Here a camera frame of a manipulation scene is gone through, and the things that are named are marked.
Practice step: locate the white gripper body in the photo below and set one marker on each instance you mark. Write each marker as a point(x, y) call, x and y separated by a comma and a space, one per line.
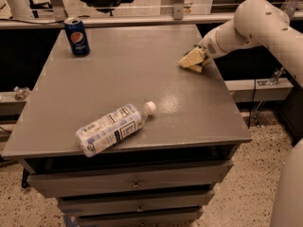
point(209, 46)

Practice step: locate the green and yellow sponge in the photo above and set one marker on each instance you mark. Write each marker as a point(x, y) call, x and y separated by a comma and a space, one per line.
point(198, 69)

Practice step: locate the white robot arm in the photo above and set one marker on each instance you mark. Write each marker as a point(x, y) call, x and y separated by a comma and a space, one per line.
point(257, 22)

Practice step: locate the blue pepsi can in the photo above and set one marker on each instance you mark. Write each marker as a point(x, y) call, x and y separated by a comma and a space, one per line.
point(76, 35)

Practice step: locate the grey side shelf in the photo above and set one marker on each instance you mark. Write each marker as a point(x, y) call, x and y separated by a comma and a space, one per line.
point(255, 90)

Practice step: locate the top grey drawer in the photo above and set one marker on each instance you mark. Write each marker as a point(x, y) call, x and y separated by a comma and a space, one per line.
point(129, 179)

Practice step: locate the grey drawer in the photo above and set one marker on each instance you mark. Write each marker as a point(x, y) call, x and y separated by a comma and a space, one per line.
point(141, 219)
point(136, 203)
point(129, 179)

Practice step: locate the clear plastic water bottle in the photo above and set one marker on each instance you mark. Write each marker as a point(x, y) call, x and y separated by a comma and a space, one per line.
point(112, 128)

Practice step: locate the grey drawer cabinet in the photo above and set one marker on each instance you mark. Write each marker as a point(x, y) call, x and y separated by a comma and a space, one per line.
point(196, 119)

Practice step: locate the middle grey drawer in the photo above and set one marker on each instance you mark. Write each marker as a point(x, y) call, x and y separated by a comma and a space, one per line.
point(136, 203)

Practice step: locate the bottom grey drawer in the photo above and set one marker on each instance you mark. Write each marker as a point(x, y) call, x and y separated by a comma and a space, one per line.
point(141, 219)

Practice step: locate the small shiny metal object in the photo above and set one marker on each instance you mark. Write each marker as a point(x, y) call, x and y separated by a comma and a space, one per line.
point(21, 93)

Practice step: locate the grey metal rail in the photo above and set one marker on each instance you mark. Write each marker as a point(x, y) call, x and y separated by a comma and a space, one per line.
point(112, 21)

